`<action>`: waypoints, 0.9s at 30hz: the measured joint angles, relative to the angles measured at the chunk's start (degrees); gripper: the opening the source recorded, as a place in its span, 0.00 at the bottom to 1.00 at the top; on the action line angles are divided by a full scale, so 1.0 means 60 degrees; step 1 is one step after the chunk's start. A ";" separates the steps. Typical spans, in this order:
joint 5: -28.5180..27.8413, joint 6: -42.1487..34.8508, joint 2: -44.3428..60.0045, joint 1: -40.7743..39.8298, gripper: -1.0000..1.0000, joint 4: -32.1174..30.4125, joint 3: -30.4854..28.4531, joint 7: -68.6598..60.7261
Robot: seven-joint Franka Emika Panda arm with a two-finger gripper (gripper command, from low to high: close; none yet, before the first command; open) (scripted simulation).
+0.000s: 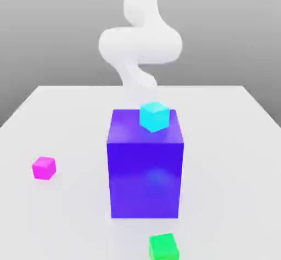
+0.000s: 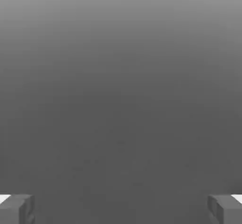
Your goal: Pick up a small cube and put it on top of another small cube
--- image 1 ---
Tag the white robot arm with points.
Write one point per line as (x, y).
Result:
(140, 42)

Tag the small cyan cube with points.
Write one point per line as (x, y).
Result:
(153, 117)

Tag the small magenta cube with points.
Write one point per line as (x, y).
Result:
(44, 168)

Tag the small green cube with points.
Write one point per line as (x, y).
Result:
(163, 247)

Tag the large purple box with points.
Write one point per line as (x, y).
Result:
(143, 176)

